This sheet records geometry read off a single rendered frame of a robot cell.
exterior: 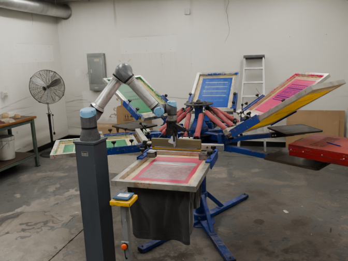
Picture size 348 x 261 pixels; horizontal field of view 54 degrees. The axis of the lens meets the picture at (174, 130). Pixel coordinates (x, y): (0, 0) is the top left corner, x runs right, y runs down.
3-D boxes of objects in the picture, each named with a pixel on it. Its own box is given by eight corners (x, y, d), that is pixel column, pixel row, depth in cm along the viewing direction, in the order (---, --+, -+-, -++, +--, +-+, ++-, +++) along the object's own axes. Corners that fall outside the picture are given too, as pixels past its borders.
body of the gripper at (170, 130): (168, 134, 276) (168, 119, 273) (178, 134, 273) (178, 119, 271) (165, 136, 269) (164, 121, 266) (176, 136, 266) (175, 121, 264)
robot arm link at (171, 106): (165, 100, 269) (176, 100, 269) (166, 114, 271) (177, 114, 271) (165, 101, 261) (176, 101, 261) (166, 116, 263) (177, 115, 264)
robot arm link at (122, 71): (121, 60, 240) (168, 111, 248) (123, 59, 250) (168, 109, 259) (109, 71, 241) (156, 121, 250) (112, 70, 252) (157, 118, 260)
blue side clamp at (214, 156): (211, 169, 257) (211, 160, 256) (205, 169, 259) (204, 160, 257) (218, 158, 285) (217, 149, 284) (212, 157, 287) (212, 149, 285)
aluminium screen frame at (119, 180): (196, 192, 212) (196, 186, 211) (111, 185, 228) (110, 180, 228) (216, 156, 286) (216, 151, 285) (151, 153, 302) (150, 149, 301)
